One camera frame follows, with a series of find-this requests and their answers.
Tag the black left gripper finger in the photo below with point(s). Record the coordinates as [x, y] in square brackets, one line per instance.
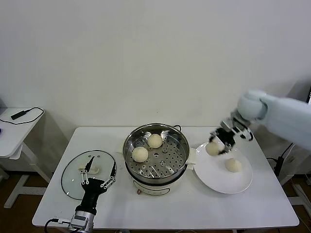
[85, 176]
[112, 176]

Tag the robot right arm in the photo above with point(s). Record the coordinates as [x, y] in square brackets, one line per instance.
[279, 114]

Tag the white shelf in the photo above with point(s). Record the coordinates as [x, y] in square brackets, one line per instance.
[285, 167]

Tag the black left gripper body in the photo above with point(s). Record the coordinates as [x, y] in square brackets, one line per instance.
[93, 189]

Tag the black adapter box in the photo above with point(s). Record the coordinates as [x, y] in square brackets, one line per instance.
[18, 114]

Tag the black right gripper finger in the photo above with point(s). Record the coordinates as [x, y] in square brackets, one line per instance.
[226, 150]
[212, 137]

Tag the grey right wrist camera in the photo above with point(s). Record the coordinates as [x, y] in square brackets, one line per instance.
[225, 125]

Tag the white side desk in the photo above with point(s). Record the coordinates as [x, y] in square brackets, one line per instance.
[14, 136]

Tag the white round plate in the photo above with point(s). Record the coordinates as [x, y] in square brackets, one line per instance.
[218, 179]

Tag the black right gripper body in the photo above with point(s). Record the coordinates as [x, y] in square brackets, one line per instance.
[226, 138]

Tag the steel perforated steamer basket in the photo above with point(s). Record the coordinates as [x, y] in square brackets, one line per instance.
[170, 160]

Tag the white pleated steamed baozi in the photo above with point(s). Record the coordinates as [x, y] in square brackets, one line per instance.
[155, 140]
[214, 148]
[140, 154]
[233, 165]

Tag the white electric cooking pot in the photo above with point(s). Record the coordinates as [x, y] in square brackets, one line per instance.
[153, 189]

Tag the open black laptop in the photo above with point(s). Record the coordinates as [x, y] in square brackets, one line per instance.
[309, 97]

